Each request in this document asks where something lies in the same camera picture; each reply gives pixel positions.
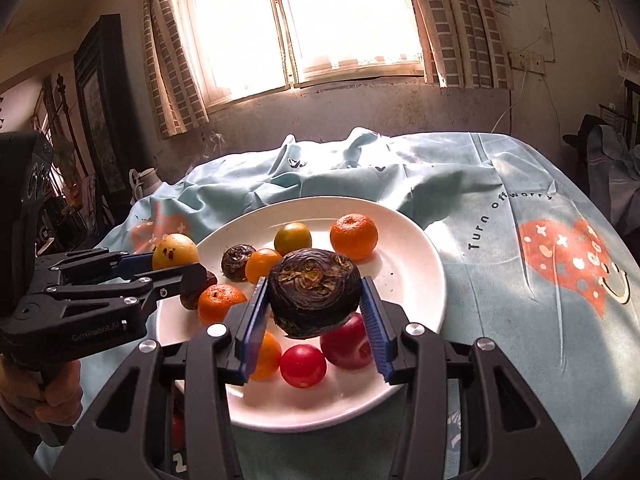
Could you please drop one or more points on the person's left hand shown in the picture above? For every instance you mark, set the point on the person's left hand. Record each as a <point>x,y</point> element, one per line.
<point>55,395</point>

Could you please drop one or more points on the pile of clothes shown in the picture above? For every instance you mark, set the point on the pile of clothes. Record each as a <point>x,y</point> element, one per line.
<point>615,170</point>

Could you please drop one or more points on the light blue printed tablecloth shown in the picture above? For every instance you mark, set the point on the light blue printed tablecloth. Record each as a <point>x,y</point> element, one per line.
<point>500,310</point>

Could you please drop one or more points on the wall outlet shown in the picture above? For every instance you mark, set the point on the wall outlet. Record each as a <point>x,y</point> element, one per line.
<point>526,62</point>

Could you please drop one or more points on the red tomato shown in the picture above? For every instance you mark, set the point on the red tomato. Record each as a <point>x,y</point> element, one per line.
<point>302,365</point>

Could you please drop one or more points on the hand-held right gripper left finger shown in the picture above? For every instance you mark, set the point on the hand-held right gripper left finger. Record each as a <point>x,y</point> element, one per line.
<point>252,330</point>

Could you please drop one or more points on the yellow spotted fruit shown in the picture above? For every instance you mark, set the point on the yellow spotted fruit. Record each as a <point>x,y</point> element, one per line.
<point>175,251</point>

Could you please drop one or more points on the orange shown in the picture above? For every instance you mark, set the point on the orange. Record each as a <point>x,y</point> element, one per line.
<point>354,236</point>

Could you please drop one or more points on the dark red apple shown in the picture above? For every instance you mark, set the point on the dark red apple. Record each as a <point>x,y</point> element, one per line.
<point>347,345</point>

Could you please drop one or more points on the window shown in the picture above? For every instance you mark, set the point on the window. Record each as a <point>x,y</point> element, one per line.
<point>240,25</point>

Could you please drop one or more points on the dark framed picture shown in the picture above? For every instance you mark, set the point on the dark framed picture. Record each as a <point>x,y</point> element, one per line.
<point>100,105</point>

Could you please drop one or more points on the chocolate donut front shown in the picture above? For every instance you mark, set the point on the chocolate donut front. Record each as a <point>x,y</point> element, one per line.
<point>237,262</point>

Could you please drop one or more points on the white plate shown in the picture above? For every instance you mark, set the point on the white plate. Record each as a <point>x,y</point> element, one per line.
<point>400,280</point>

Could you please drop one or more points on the small tangerine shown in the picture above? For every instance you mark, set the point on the small tangerine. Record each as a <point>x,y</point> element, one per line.
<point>220,305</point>
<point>262,265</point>

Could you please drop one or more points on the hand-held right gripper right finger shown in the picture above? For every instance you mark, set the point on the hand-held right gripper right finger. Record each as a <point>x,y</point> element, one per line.
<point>375,330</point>

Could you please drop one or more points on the yellow-orange tangerine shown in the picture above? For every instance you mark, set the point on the yellow-orange tangerine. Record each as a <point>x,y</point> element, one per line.
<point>268,355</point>

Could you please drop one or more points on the white kettle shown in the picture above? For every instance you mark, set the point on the white kettle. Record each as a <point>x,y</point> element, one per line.
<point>147,185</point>

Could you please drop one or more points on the green-yellow tangerine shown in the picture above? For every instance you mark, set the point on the green-yellow tangerine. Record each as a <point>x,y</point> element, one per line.
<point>292,238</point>

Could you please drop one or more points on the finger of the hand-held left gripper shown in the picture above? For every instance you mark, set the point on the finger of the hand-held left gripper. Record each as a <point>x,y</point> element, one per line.
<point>170,282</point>
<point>136,261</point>

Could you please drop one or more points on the checked curtain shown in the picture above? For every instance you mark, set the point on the checked curtain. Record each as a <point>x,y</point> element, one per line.
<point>465,25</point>
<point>170,70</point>

